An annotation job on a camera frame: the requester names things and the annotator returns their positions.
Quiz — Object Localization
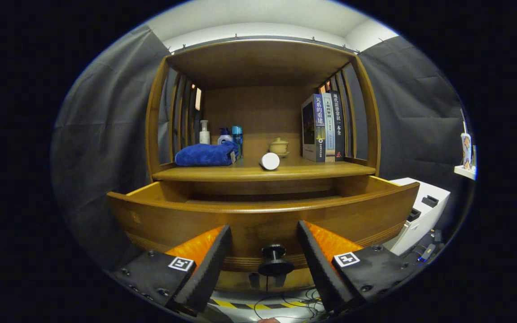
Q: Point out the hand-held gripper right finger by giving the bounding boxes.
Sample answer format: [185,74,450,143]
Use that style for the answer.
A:
[297,220,423,314]

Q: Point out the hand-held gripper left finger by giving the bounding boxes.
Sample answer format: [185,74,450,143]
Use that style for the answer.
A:
[110,224,233,317]

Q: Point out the wooden drawer with black knob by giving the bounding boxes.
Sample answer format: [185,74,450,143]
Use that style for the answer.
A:
[107,175,421,277]

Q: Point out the white green cleanser tube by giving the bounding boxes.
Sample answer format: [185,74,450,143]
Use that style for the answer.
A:
[258,153,280,171]

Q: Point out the wooden countertop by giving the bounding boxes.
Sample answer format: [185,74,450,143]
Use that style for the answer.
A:
[152,155,377,182]

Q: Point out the wooden cabinet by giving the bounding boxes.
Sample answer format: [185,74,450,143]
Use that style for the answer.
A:
[145,39,381,292]

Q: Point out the blue folded towel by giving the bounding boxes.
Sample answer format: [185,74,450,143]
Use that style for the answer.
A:
[175,141,240,167]

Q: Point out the white printer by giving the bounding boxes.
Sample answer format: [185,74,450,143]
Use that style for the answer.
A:
[383,177,451,256]

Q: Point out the beige lidded teacup with saucer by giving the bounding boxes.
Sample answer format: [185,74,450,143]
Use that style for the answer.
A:
[268,137,290,157]

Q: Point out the book with pale grey spine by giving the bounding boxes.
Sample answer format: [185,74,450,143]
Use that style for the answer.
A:
[321,92,336,162]

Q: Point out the blue transparent bottle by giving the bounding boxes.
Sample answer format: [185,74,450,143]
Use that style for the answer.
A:
[232,126,244,157]

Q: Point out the book with blue spine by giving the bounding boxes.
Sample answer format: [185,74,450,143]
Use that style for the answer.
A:
[301,93,326,162]

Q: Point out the book with black spine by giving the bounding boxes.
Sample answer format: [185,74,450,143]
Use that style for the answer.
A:
[330,91,346,162]

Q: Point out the black backdrop cloth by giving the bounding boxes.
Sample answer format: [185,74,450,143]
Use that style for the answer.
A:
[51,25,474,270]

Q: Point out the small white shelf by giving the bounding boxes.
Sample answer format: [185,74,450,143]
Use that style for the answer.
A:
[454,165,477,180]

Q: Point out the patterned paper cup with straw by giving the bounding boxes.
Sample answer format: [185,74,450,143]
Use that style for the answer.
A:
[460,121,473,170]

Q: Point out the black power strip with cables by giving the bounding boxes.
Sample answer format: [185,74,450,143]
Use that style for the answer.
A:
[402,229,444,265]

